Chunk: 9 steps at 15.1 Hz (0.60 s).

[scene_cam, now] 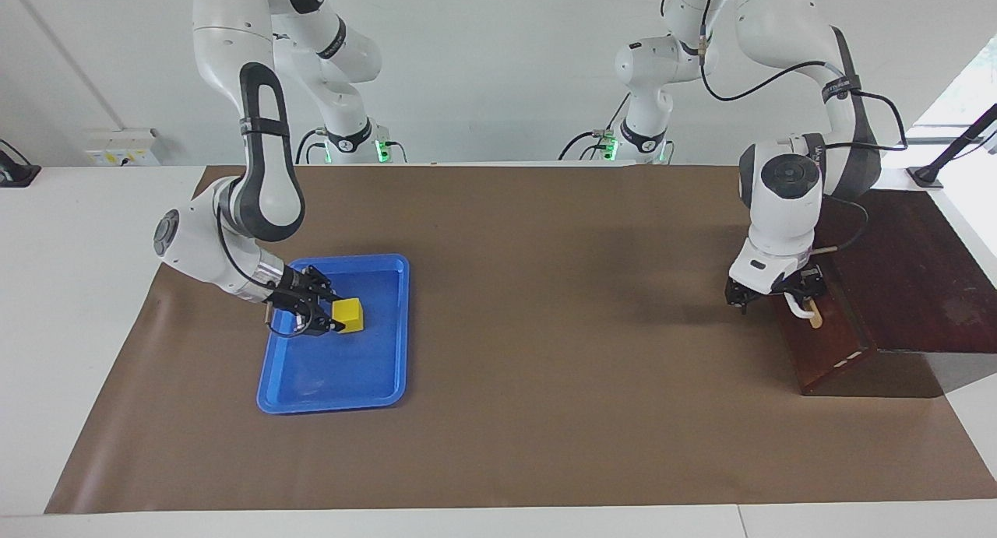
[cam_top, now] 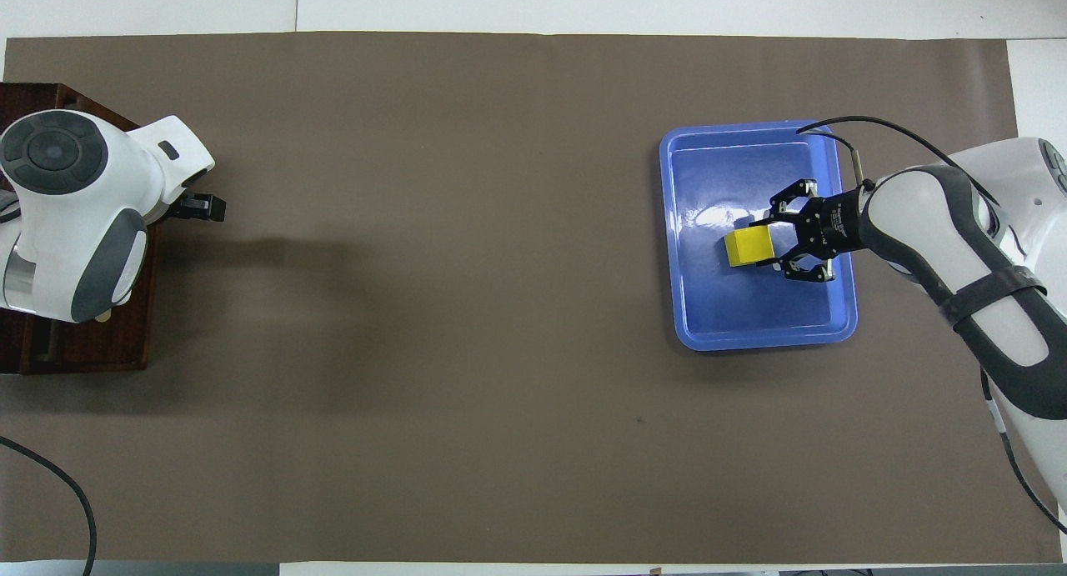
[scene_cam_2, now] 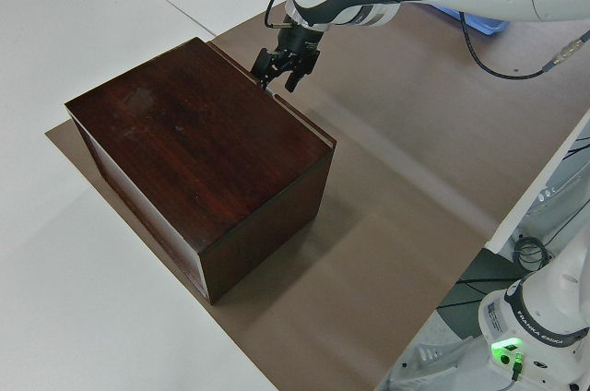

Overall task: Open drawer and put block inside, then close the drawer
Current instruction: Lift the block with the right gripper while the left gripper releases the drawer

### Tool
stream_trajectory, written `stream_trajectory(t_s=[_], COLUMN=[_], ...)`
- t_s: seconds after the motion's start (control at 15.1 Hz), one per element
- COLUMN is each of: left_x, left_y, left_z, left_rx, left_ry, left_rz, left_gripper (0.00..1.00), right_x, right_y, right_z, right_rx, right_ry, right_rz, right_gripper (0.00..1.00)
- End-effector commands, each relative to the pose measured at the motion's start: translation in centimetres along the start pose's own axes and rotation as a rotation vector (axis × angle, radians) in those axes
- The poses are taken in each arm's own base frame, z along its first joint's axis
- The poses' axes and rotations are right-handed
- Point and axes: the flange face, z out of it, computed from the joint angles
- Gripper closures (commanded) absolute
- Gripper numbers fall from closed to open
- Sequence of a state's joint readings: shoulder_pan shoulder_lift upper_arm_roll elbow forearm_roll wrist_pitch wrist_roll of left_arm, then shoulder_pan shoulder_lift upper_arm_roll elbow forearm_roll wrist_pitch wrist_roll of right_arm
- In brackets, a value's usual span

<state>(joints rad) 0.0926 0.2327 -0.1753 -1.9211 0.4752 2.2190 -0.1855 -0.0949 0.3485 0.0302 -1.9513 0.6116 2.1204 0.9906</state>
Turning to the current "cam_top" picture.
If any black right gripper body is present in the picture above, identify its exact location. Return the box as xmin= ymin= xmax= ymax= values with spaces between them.
xmin=799 ymin=188 xmax=870 ymax=257

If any yellow cube block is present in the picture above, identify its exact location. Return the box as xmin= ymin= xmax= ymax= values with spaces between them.
xmin=723 ymin=226 xmax=778 ymax=270

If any dark wooden drawer cabinet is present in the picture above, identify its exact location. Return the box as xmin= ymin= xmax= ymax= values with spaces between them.
xmin=0 ymin=82 xmax=157 ymax=375

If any blue plastic tray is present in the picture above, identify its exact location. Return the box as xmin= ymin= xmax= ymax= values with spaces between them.
xmin=659 ymin=119 xmax=859 ymax=352

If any brown table mat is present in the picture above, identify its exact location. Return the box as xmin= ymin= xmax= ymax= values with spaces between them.
xmin=0 ymin=31 xmax=1064 ymax=564

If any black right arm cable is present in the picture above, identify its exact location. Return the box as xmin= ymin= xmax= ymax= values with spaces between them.
xmin=795 ymin=115 xmax=1067 ymax=533

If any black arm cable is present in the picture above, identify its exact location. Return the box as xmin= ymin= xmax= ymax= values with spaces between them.
xmin=795 ymin=115 xmax=1067 ymax=533
xmin=0 ymin=435 xmax=98 ymax=576

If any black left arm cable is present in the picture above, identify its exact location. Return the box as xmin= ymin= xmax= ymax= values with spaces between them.
xmin=0 ymin=435 xmax=98 ymax=576

